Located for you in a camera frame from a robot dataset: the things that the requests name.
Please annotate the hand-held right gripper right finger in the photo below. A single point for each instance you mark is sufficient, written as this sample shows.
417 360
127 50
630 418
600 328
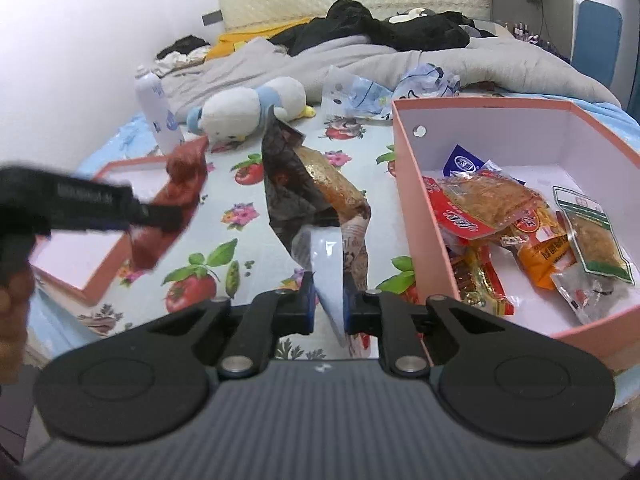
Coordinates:
350 310

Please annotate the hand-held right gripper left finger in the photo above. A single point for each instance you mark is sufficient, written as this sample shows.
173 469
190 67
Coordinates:
306 305

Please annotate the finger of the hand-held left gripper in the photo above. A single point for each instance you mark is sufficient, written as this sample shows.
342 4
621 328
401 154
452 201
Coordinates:
110 202

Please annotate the dark red snack packet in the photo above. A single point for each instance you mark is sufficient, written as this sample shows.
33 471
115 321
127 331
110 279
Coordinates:
185 170

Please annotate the dark brown snack packet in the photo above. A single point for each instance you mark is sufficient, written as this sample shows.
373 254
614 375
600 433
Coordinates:
290 180

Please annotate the pink cardboard box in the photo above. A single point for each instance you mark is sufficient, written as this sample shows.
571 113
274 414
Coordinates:
415 200

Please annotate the red yellow snack packet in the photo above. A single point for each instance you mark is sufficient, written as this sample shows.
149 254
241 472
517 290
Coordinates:
475 280

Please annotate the red label clear snack packet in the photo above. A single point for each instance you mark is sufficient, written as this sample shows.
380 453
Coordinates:
480 195

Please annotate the blue white snack packet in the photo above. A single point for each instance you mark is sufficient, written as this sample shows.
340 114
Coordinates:
462 162

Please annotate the orange snack packet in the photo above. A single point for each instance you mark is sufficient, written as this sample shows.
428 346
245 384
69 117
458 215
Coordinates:
540 255

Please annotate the clear grey snack packet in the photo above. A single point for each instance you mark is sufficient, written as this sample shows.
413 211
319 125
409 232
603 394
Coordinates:
580 295

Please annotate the green edged clear snack packet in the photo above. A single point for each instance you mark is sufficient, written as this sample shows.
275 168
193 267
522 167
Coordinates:
595 240

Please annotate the person's left hand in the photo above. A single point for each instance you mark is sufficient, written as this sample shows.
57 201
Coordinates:
11 320

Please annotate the pink cardboard box lid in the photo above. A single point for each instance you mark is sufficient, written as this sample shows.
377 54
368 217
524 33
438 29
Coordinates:
80 265

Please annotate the white spray bottle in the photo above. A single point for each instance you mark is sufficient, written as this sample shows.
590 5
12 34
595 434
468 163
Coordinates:
157 110

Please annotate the floral bed sheet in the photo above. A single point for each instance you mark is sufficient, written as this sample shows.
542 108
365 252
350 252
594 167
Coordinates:
225 185

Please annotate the white garment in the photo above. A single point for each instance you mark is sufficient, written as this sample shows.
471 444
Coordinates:
175 62

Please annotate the white blue plush penguin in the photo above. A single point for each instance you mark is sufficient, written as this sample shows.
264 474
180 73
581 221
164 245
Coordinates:
235 110

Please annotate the small black garment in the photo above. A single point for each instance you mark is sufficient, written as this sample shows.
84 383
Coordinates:
182 44

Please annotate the yellow cloth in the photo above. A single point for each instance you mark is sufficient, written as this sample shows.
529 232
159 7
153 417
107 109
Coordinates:
225 45

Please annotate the blue white plastic bag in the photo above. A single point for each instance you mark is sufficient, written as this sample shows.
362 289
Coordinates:
357 92

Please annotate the crumpled blue white bag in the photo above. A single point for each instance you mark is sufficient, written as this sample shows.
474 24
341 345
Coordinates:
430 80

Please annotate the black clothes pile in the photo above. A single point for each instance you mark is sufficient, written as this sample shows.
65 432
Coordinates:
400 30

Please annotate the grey duvet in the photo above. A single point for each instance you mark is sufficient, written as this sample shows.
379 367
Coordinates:
525 67

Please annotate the white black soft item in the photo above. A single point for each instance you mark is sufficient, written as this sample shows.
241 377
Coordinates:
407 15

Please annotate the row of small bottles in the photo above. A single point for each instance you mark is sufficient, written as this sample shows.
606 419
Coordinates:
522 32

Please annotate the blue padded panel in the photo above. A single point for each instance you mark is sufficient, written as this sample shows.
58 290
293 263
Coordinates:
597 42

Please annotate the grey wall switch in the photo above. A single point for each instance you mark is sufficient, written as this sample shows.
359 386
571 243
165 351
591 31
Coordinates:
212 17

